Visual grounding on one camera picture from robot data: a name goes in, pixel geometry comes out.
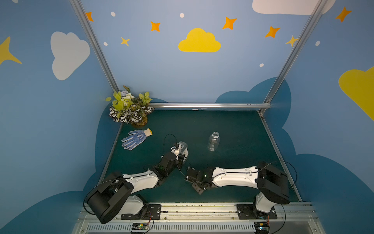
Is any square clear plastic bottle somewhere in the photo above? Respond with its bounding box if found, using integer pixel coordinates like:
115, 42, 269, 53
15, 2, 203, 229
174, 141, 189, 161

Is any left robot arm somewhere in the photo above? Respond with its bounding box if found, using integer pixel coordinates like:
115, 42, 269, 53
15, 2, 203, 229
83, 141, 188, 224

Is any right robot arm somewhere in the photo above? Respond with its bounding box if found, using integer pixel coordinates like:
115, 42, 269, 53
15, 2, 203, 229
186, 161, 290, 218

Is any round clear plastic bottle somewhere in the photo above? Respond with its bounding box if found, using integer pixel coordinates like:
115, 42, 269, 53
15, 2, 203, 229
207, 132, 220, 152

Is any blue dotted work glove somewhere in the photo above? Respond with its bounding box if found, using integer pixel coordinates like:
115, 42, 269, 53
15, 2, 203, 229
121, 128, 153, 151

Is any artificial potted plant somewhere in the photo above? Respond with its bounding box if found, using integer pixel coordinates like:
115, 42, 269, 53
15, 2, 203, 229
105, 86, 154, 126

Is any right controller board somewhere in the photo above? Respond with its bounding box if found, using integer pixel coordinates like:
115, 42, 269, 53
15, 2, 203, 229
254, 222, 270, 234

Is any controller board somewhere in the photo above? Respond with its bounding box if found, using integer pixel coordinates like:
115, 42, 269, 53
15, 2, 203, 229
254, 222, 270, 234
131, 223, 150, 232

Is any left controller board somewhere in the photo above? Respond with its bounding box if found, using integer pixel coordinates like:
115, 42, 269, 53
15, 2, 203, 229
131, 223, 150, 232

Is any aluminium back frame bar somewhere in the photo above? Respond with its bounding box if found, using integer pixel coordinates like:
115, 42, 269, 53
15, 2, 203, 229
150, 102, 271, 110

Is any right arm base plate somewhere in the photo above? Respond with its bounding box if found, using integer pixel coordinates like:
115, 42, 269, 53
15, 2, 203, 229
236, 204, 278, 220

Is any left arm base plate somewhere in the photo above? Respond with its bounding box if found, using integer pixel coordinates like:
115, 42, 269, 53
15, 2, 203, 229
121, 204, 162, 220

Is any aluminium front rail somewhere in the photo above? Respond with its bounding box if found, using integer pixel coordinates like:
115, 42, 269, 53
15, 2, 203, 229
72, 202, 325, 234

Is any right aluminium frame post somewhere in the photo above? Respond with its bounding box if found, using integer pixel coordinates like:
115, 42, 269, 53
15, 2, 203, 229
264, 0, 328, 105

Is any aluminium frame post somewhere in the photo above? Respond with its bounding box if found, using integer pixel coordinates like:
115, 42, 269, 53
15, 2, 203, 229
69, 0, 119, 91
264, 0, 328, 105

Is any left aluminium frame post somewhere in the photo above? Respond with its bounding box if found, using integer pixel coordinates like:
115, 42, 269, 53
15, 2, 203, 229
69, 0, 119, 91

